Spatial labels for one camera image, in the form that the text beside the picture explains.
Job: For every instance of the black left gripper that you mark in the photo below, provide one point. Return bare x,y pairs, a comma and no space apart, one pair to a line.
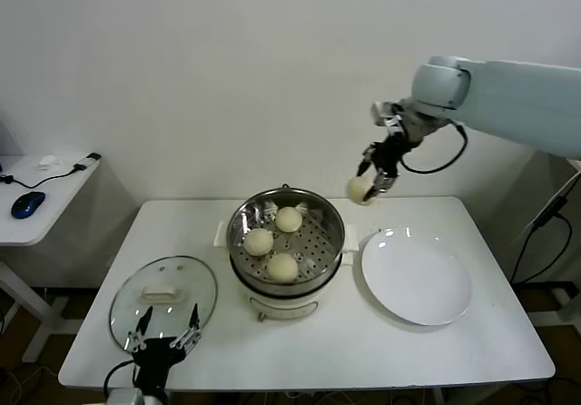
156,357

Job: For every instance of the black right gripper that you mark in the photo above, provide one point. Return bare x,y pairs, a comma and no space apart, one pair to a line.
390,153

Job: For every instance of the white steamed baozi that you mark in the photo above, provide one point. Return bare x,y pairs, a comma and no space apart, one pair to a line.
289,220
358,190
282,269
258,242

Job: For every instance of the round glass pot lid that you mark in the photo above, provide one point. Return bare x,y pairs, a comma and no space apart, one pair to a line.
136,278

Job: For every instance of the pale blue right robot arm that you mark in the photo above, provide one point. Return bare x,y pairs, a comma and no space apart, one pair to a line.
513,96

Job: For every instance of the stainless steel steamer basket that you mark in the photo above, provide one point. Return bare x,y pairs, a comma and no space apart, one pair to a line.
322,237

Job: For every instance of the white electric cooker base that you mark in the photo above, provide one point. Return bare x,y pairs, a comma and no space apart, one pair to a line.
281,307

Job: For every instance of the round white plate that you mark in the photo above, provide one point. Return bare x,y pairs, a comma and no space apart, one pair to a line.
415,278

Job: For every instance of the white side desk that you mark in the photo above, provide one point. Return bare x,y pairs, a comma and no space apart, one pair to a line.
45,205

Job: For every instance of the blue computer mouse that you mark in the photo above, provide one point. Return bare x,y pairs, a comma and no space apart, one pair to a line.
28,204

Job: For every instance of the small crumpled white object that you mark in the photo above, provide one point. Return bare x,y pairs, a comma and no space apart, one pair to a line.
49,163

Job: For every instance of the white desk with appliance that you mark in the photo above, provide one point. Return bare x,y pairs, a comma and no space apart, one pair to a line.
576,164

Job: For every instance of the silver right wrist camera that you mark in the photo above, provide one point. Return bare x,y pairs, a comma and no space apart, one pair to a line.
386,119

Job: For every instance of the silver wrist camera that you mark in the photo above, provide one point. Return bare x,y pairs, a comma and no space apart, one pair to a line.
125,398
386,119

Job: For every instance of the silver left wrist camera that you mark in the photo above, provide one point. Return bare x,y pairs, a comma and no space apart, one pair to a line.
125,398

